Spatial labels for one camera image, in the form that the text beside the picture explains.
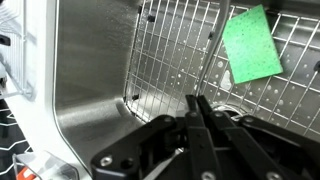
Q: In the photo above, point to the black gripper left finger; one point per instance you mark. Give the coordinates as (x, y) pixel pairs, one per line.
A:
(156, 150)

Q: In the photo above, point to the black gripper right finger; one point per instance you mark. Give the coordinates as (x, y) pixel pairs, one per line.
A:
(260, 150)

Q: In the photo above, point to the green sponge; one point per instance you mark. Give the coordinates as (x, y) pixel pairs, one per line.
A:
(251, 46)

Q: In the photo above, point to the stainless steel sink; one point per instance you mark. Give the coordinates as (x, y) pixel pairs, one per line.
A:
(90, 66)

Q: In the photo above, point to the clear plastic sponge holder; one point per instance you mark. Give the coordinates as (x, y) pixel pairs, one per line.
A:
(50, 166)

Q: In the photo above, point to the red rimmed white scrubber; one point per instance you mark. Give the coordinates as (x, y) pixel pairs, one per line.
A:
(25, 174)

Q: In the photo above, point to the metal dish drying rack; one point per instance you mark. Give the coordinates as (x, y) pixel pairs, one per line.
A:
(16, 50)

